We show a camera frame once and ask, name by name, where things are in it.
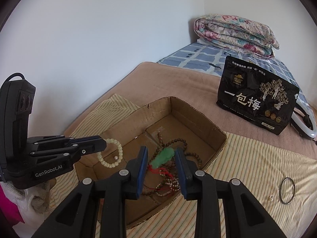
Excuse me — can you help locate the brown wooden bead necklace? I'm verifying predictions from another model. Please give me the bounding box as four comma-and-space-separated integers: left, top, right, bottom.
141, 131, 203, 196

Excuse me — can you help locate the blue checkered bed sheet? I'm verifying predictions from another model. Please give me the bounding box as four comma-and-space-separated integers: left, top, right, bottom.
156, 42, 310, 105

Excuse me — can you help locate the green jade pendant red cord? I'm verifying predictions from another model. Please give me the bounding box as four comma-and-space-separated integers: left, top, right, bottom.
147, 147, 176, 196

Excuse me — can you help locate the cream bead bracelet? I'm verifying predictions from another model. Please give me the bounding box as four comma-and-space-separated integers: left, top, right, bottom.
96, 137, 124, 169

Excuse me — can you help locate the black snack bag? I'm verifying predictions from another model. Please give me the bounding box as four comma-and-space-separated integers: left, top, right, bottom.
217, 56, 299, 135

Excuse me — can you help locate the white gloved left hand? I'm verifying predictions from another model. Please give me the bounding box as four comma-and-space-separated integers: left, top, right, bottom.
1, 178, 56, 237

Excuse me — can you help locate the open cardboard box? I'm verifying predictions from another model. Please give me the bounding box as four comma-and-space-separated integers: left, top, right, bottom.
74, 96, 228, 229

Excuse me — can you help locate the folded floral quilt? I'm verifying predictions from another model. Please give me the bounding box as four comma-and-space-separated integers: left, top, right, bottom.
193, 13, 280, 59

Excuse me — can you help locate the dark bangle ring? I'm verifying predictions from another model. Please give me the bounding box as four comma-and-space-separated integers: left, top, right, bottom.
279, 177, 296, 205

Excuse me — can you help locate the brown bed blanket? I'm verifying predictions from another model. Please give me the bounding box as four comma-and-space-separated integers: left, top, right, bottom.
64, 62, 316, 159

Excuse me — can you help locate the small pearl bracelet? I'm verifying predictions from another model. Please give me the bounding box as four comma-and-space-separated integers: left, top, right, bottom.
158, 170, 182, 191

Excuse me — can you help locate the white ring light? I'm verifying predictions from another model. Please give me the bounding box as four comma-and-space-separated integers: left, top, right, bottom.
290, 99, 316, 140

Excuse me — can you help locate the yellow striped cloth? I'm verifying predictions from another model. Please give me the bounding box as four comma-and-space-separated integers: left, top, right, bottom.
48, 93, 317, 238

